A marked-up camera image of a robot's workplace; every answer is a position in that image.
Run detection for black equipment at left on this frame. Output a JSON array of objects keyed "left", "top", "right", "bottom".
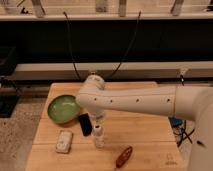
[{"left": 0, "top": 46, "right": 19, "bottom": 118}]

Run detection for small clear plastic bottle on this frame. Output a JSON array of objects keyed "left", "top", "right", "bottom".
[{"left": 92, "top": 124, "right": 104, "bottom": 148}]

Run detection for blue connector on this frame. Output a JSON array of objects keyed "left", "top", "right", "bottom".
[{"left": 169, "top": 117, "right": 182, "bottom": 127}]

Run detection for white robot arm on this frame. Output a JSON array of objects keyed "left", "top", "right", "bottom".
[{"left": 76, "top": 75, "right": 213, "bottom": 171}]

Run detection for white rectangular box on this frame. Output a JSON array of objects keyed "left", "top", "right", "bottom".
[{"left": 56, "top": 130, "right": 73, "bottom": 154}]

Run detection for black smartphone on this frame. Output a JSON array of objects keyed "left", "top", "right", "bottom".
[{"left": 78, "top": 113, "right": 92, "bottom": 136}]

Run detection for right black hanging cable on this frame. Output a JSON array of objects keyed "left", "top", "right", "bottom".
[{"left": 105, "top": 10, "right": 142, "bottom": 80}]

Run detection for black cables beside table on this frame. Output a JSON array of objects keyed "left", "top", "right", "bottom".
[{"left": 171, "top": 74, "right": 196, "bottom": 148}]

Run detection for green bowl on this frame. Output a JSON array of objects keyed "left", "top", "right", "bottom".
[{"left": 47, "top": 95, "right": 80, "bottom": 124}]

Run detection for left black hanging cable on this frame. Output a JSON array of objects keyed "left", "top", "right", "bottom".
[{"left": 62, "top": 11, "right": 83, "bottom": 82}]

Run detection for black hanging cable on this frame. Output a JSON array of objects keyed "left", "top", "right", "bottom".
[
  {"left": 105, "top": 10, "right": 142, "bottom": 80},
  {"left": 62, "top": 11, "right": 83, "bottom": 82}
]

